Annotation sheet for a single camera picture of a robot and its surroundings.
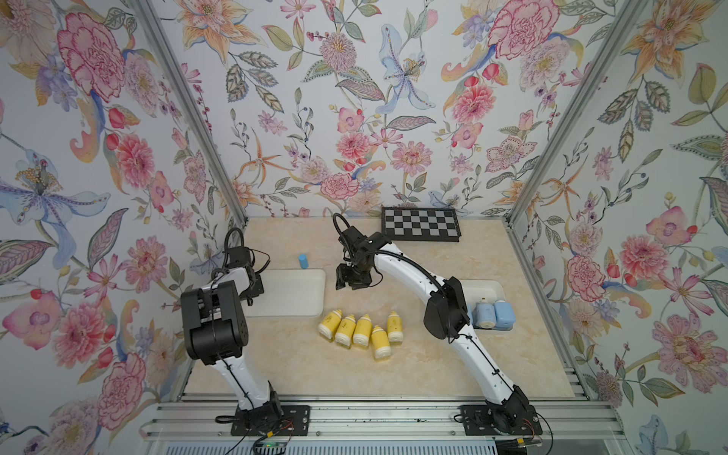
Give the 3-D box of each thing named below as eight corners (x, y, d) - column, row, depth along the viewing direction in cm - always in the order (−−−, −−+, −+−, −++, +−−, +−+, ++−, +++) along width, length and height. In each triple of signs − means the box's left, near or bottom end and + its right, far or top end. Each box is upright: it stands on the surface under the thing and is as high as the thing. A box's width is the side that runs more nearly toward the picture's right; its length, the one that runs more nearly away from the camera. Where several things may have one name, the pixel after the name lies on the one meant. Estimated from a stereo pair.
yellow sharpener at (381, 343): (376, 362, 85) (377, 354, 80) (369, 336, 90) (369, 327, 85) (390, 358, 86) (392, 349, 80) (382, 333, 91) (383, 323, 85)
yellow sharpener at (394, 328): (387, 348, 88) (389, 339, 82) (385, 322, 93) (387, 311, 87) (401, 348, 88) (404, 339, 82) (398, 322, 93) (401, 311, 87)
